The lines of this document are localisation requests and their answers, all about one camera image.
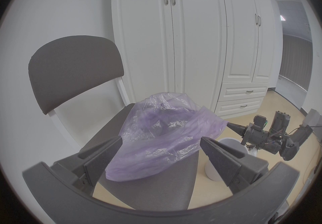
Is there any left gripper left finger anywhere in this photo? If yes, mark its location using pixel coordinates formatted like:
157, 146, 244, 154
51, 135, 123, 195

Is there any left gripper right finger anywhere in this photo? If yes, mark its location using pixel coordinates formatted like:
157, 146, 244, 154
200, 137, 269, 195

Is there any purple plastic bag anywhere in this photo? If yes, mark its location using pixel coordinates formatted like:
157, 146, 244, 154
104, 91, 229, 182

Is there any white trash bin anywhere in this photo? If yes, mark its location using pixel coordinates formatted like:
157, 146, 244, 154
205, 138, 249, 181

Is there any grey curtain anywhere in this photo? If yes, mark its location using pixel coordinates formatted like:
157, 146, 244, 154
279, 34, 313, 91

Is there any white chair grey seat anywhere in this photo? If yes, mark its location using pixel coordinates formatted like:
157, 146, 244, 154
28, 35, 202, 211

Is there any white wardrobe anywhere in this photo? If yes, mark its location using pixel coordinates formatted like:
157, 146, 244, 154
111, 0, 281, 120

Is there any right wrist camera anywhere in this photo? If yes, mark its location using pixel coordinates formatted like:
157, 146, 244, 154
253, 115, 267, 131

